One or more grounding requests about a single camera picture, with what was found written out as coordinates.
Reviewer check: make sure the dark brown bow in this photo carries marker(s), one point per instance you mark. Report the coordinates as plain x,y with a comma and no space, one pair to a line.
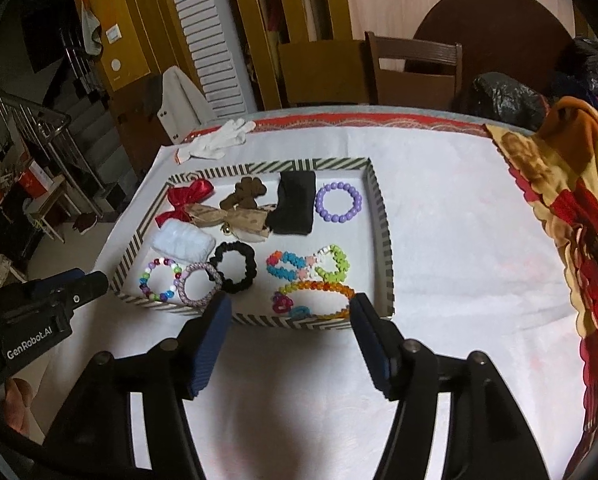
246,190

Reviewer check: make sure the black plastic bag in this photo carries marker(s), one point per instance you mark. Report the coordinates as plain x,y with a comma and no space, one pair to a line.
509,97
589,65

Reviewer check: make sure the white jacket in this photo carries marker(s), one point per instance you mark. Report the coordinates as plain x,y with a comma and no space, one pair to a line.
184,105

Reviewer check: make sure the white louvered door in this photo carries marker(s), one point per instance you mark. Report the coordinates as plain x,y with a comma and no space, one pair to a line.
209,35

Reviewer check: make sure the white wall switch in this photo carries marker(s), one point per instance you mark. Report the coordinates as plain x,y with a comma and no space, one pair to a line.
114,34

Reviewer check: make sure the red patterned table cover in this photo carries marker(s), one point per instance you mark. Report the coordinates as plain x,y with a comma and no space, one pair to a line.
354,122

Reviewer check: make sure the striped cardboard tray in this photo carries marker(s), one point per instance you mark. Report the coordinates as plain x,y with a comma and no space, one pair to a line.
344,245

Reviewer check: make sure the white fluffy scrunchie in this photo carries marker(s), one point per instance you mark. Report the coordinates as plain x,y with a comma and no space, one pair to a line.
181,242

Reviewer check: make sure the white knit glove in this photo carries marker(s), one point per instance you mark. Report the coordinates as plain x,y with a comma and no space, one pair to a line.
219,137

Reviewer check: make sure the burlap bow with bell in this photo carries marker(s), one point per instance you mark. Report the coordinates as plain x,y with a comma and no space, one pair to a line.
244,220

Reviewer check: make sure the hanging grey white cloth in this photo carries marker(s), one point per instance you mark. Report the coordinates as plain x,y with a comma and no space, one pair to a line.
91,35

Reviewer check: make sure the dark wooden chair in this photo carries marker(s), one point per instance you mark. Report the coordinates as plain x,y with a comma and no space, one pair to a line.
419,52

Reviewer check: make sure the yellow red printed blanket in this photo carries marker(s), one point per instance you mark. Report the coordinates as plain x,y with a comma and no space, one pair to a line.
579,185

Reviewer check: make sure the person's left hand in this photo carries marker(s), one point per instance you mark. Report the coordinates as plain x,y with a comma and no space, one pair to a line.
24,405

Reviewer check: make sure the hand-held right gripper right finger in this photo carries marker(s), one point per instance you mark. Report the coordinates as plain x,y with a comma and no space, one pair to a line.
371,350

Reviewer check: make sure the round white wall fitting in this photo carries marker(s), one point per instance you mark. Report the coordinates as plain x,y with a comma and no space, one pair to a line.
116,67

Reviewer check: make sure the round dark wooden table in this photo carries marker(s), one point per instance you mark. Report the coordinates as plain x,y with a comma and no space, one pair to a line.
504,25

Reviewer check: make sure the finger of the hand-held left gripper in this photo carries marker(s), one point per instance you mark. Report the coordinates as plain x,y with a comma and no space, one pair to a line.
54,280
89,287

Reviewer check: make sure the metal stair railing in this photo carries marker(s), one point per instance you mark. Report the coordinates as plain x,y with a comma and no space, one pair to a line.
39,110

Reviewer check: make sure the red ribbon bow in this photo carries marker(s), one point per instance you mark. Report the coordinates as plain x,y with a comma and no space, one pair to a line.
184,200

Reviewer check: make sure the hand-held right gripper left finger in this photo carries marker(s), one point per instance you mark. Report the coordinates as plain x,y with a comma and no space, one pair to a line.
211,345

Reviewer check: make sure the white table cloth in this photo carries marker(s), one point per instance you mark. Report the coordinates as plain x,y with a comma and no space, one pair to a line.
454,240

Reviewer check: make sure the black cloth hair band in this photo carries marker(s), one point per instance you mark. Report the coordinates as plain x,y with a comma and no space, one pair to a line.
294,205

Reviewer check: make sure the black scrunchie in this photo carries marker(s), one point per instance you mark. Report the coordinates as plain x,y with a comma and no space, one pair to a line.
214,266

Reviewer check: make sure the red box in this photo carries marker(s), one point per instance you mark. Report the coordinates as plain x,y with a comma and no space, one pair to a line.
34,180

